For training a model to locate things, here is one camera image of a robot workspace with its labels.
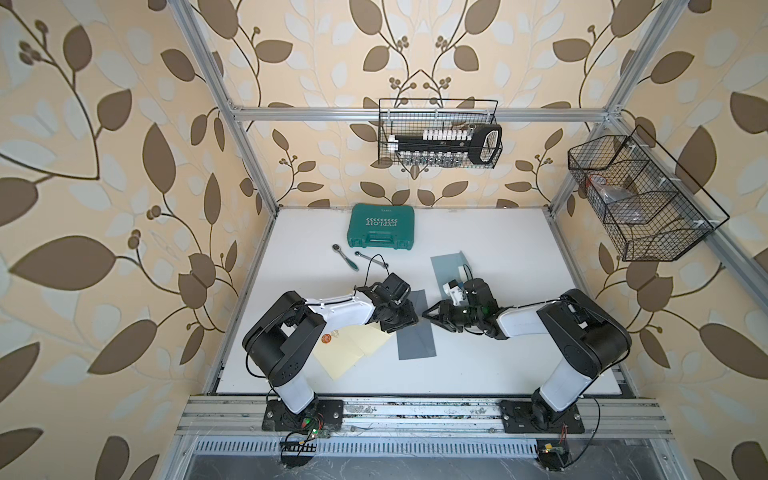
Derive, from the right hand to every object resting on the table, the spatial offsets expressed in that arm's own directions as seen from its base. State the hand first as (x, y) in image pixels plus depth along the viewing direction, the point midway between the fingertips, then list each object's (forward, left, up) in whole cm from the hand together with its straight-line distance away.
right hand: (426, 317), depth 90 cm
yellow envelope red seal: (-8, +27, -3) cm, 28 cm away
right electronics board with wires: (-34, -28, -4) cm, 44 cm away
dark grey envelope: (-6, +3, -2) cm, 7 cm away
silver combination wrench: (+24, +17, -2) cm, 30 cm away
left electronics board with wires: (-31, +34, -4) cm, 46 cm away
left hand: (-1, +4, +2) cm, 4 cm away
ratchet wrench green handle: (+28, +30, 0) cm, 41 cm away
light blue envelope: (+19, -10, -3) cm, 22 cm away
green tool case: (+35, +14, +4) cm, 38 cm away
